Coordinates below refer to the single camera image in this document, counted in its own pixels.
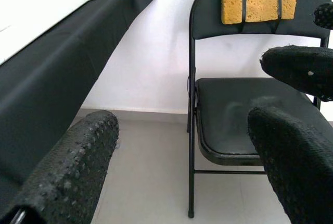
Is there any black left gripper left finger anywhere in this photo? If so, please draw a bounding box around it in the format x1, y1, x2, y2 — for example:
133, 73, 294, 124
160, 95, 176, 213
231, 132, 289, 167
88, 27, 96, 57
11, 109, 120, 224

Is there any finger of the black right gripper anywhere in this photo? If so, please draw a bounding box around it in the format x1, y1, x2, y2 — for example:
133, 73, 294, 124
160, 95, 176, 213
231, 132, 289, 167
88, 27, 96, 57
259, 44, 333, 103
313, 2, 333, 30

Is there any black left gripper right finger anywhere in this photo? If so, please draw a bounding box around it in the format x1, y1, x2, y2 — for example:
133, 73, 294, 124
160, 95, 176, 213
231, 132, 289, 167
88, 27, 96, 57
247, 106, 333, 224

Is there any white plastic children table top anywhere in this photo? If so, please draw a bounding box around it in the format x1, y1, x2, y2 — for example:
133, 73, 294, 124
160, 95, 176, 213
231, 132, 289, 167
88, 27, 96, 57
0, 0, 103, 66

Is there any black folding chair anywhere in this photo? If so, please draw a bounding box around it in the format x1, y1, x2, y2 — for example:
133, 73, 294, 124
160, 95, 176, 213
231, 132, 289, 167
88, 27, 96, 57
186, 0, 333, 219

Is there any black tablecloth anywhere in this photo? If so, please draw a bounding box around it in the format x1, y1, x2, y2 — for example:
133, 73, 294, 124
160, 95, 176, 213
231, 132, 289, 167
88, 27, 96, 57
0, 0, 159, 206

